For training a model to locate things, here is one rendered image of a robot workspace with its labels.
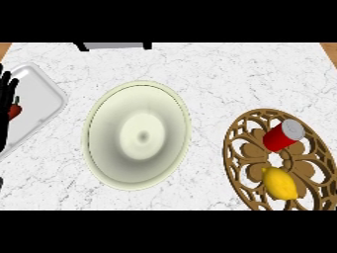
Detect pale green bowl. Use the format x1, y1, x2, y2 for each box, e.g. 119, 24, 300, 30
79, 79, 192, 192

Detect white rectangular tray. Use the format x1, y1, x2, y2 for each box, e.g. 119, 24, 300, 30
0, 62, 67, 162

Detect red can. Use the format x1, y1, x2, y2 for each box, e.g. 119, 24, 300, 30
261, 118, 306, 153

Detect grey and black appliance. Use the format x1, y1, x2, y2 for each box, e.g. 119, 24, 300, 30
72, 42, 153, 52

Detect brown openwork round placemat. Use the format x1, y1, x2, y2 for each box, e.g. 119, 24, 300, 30
221, 108, 337, 211

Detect red pepper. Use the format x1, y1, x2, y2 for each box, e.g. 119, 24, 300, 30
5, 96, 23, 122

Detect yellow lemon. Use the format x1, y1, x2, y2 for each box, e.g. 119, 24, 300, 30
260, 166, 298, 202

